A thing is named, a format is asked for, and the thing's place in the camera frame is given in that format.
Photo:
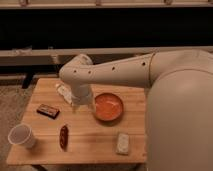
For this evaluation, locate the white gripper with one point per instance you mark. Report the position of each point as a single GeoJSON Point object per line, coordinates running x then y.
{"type": "Point", "coordinates": [82, 95]}

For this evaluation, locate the dark red pepper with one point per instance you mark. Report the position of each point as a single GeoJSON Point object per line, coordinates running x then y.
{"type": "Point", "coordinates": [63, 138]}

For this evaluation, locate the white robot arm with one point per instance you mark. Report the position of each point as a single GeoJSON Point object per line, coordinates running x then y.
{"type": "Point", "coordinates": [179, 111]}

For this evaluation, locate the orange ceramic bowl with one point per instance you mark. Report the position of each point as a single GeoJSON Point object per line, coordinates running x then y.
{"type": "Point", "coordinates": [109, 107]}

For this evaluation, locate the white tube bottle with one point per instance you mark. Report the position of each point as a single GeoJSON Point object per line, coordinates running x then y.
{"type": "Point", "coordinates": [64, 92]}

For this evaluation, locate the dark chocolate bar packet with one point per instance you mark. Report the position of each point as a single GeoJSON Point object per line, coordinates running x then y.
{"type": "Point", "coordinates": [47, 110]}

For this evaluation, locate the wooden table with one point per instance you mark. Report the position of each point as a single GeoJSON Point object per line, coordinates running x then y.
{"type": "Point", "coordinates": [89, 141]}

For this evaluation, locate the white plastic cup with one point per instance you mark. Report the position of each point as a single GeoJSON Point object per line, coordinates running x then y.
{"type": "Point", "coordinates": [22, 135]}

